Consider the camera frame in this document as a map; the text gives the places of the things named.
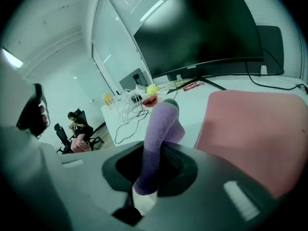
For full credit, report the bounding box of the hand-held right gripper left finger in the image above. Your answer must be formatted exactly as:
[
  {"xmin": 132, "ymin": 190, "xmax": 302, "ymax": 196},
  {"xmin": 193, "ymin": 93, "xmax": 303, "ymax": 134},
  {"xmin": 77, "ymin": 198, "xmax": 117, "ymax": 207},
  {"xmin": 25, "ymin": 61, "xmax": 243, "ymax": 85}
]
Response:
[{"xmin": 39, "ymin": 141, "xmax": 145, "ymax": 231}]

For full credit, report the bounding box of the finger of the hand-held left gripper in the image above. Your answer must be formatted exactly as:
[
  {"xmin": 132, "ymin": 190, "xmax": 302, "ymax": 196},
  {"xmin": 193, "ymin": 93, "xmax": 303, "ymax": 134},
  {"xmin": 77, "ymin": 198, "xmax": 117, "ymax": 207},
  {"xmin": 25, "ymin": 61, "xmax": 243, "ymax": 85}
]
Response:
[
  {"xmin": 0, "ymin": 83, "xmax": 73, "ymax": 231},
  {"xmin": 0, "ymin": 64, "xmax": 40, "ymax": 129}
]

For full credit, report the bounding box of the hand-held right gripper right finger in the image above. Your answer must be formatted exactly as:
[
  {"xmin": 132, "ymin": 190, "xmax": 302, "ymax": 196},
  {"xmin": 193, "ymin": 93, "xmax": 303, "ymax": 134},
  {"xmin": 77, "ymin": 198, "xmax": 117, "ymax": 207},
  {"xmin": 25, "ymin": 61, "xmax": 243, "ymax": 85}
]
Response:
[{"xmin": 144, "ymin": 143, "xmax": 289, "ymax": 231}]

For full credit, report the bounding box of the pink desk mat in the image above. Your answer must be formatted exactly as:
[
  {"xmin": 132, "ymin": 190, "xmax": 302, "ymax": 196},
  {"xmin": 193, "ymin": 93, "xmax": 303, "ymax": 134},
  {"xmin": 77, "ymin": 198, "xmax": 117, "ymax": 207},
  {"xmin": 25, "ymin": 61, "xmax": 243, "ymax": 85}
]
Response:
[{"xmin": 194, "ymin": 90, "xmax": 308, "ymax": 199}]

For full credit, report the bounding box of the purple cloth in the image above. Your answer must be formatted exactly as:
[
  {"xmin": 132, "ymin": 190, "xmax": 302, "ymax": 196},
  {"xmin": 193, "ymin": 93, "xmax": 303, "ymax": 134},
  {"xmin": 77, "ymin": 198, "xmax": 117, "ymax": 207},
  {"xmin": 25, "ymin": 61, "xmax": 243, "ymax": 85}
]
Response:
[{"xmin": 132, "ymin": 99, "xmax": 186, "ymax": 196}]

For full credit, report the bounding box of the red round object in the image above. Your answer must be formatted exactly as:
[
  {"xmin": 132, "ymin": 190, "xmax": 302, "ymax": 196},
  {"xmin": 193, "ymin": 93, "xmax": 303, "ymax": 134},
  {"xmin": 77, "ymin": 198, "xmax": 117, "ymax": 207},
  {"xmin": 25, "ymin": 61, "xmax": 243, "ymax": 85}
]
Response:
[{"xmin": 141, "ymin": 95, "xmax": 159, "ymax": 107}]

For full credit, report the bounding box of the ceiling light panel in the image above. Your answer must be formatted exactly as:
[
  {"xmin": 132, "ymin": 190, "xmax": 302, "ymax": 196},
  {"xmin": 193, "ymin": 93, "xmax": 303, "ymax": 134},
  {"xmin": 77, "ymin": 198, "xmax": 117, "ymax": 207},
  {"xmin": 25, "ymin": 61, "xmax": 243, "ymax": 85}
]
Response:
[{"xmin": 1, "ymin": 47, "xmax": 24, "ymax": 69}]

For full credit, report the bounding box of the black office chair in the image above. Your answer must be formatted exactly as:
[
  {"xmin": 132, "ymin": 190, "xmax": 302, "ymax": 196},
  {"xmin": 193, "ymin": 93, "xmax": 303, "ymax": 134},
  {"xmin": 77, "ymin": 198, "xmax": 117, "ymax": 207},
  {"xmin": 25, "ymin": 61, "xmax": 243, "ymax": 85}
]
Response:
[
  {"xmin": 72, "ymin": 108, "xmax": 104, "ymax": 151},
  {"xmin": 54, "ymin": 123, "xmax": 73, "ymax": 155}
]

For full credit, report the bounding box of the orange snack pack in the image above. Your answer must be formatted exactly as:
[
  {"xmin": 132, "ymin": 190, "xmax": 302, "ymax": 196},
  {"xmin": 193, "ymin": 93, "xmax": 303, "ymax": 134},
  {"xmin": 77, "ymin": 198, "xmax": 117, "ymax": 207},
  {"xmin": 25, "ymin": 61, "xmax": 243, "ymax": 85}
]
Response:
[{"xmin": 103, "ymin": 93, "xmax": 114, "ymax": 110}]

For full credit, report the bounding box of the red label packet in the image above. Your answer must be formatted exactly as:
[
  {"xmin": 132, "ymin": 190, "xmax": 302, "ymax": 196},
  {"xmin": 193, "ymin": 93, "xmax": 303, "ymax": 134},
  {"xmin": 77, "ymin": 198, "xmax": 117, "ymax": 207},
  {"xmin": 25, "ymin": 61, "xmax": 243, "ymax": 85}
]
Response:
[{"xmin": 182, "ymin": 80, "xmax": 205, "ymax": 92}]

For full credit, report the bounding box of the yellow packet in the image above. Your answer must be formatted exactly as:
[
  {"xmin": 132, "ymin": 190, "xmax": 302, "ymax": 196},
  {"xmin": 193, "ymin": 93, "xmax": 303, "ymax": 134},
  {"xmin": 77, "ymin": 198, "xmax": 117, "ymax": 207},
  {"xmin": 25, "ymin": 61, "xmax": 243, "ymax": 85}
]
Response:
[{"xmin": 166, "ymin": 80, "xmax": 191, "ymax": 91}]

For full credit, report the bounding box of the yellow plush toy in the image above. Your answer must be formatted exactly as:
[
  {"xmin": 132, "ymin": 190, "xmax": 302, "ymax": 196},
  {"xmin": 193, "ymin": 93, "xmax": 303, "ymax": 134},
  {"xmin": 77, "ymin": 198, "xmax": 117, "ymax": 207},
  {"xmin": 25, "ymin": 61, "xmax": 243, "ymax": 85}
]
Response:
[{"xmin": 146, "ymin": 84, "xmax": 160, "ymax": 96}]

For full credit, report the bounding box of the black flat panel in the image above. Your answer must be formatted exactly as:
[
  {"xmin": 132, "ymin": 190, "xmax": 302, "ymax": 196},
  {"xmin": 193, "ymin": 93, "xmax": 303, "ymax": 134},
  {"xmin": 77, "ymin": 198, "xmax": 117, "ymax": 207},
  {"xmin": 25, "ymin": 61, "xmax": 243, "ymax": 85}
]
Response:
[{"xmin": 256, "ymin": 25, "xmax": 285, "ymax": 76}]

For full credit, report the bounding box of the black computer monitor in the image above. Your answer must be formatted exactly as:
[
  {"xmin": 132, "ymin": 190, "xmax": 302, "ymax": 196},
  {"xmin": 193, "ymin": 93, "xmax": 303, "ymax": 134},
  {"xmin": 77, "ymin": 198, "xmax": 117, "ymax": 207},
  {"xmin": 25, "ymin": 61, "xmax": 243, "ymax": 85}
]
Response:
[{"xmin": 133, "ymin": 0, "xmax": 264, "ymax": 95}]

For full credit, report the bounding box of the white cable bundle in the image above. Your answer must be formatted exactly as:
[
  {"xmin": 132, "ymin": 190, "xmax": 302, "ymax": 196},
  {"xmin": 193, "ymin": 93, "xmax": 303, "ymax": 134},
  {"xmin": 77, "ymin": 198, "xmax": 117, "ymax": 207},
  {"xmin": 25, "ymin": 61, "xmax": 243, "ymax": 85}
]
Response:
[{"xmin": 117, "ymin": 88, "xmax": 142, "ymax": 122}]

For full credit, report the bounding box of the black monitor power cable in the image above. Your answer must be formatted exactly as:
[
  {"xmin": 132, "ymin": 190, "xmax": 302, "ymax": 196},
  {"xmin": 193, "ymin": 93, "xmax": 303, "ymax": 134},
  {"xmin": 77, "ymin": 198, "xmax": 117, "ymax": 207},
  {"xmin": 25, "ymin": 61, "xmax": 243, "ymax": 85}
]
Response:
[{"xmin": 245, "ymin": 47, "xmax": 308, "ymax": 93}]

